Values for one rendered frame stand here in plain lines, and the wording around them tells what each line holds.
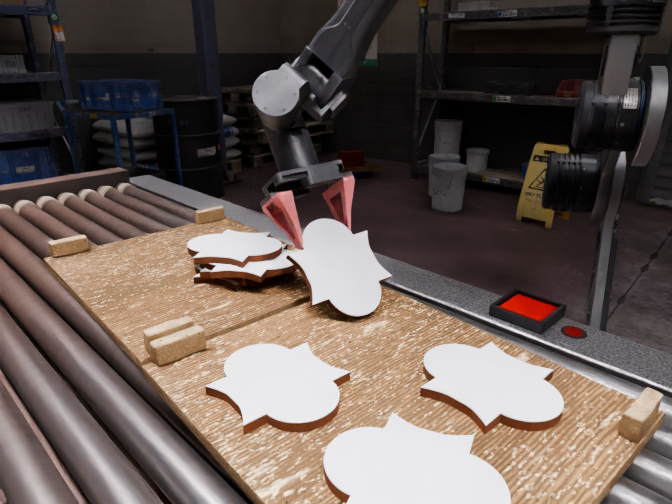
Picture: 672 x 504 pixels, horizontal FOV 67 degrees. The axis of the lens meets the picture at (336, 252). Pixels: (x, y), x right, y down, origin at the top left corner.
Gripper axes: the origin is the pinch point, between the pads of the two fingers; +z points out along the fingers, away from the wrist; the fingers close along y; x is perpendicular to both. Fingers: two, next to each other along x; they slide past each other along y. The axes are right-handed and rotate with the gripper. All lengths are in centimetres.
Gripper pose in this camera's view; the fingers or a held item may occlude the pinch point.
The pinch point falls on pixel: (323, 235)
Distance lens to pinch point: 69.1
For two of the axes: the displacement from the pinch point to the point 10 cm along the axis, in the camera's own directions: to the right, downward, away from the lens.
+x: -4.4, 2.1, 8.7
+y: 8.3, -2.6, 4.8
